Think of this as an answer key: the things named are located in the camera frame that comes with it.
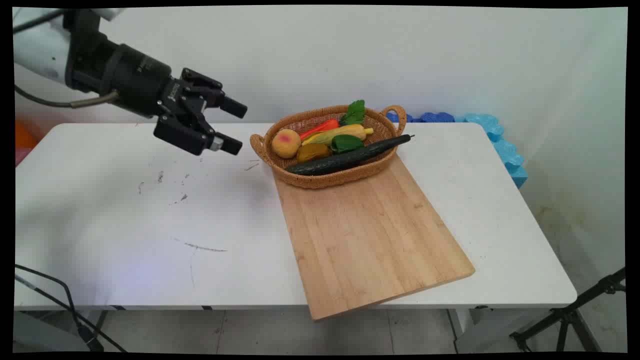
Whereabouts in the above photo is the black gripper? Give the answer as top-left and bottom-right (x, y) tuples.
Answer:
(101, 43), (248, 157)

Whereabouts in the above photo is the toy green bell pepper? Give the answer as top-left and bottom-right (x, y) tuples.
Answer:
(330, 134), (366, 155)

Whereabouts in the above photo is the toy brown potato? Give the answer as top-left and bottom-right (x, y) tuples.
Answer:
(296, 143), (333, 164)

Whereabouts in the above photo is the toy corn cob with husk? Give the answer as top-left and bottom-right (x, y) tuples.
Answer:
(301, 124), (375, 148)

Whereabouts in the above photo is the toy carrot with green leaves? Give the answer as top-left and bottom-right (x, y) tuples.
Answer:
(299, 99), (367, 142)

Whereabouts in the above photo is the black floor cable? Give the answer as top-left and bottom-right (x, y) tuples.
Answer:
(14, 263), (129, 354)

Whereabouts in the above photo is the light blue foam piece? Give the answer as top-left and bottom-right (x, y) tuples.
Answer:
(454, 113), (529, 190)

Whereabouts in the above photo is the orange object behind table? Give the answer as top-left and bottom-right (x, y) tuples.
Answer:
(14, 119), (39, 150)

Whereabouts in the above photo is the toy peach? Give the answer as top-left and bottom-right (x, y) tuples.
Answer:
(271, 128), (302, 160)

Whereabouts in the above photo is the wooden cutting board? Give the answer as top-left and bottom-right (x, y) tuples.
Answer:
(273, 152), (476, 322)

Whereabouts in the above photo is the white table leg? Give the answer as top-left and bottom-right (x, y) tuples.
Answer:
(447, 307), (483, 354)

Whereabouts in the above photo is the black tripod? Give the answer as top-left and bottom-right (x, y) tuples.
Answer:
(508, 267), (627, 354)

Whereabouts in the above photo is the woven wicker basket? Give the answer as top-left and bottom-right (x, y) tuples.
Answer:
(250, 104), (407, 190)

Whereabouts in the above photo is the toy dark green cucumber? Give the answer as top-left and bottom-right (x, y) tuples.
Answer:
(285, 134), (412, 176)

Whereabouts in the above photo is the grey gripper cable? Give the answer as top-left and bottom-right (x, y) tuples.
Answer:
(14, 84), (120, 109)

